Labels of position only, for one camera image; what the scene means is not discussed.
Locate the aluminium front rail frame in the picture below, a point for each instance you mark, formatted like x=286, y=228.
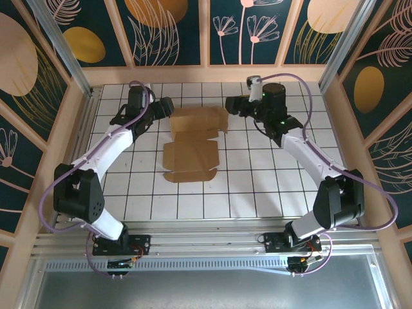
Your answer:
x=206, y=239

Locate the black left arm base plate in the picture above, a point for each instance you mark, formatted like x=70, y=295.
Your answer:
x=141, y=244

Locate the aluminium side rail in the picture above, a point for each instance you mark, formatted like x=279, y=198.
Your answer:
x=82, y=128

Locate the brown cardboard paper box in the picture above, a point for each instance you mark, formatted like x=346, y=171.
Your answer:
x=193, y=151

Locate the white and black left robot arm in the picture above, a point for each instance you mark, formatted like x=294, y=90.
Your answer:
x=96, y=157

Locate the aluminium corner post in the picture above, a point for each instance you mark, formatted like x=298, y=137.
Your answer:
x=59, y=42
x=346, y=42

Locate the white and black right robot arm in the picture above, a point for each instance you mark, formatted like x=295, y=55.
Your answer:
x=309, y=151

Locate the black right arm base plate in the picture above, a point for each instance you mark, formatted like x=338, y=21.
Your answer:
x=273, y=243

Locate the grey sheet metal panel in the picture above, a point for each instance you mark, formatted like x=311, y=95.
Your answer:
x=206, y=293

